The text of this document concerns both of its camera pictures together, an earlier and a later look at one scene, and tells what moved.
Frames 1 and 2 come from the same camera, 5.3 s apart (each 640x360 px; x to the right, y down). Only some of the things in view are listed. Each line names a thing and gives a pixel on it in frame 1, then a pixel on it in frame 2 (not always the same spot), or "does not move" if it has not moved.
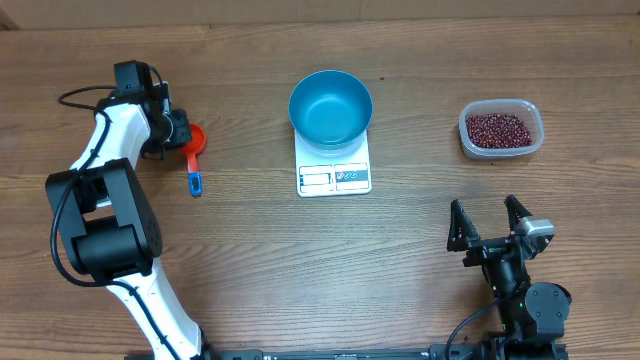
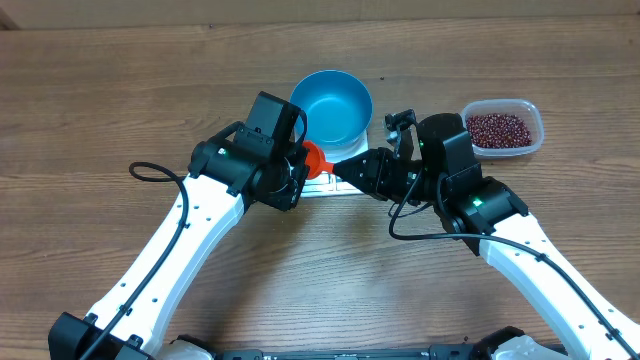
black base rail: (498, 351) does not move
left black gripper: (182, 136) to (289, 200)
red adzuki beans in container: (498, 131) does not move
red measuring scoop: (196, 145) to (316, 160)
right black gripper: (491, 245) to (382, 175)
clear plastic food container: (500, 128) does not move
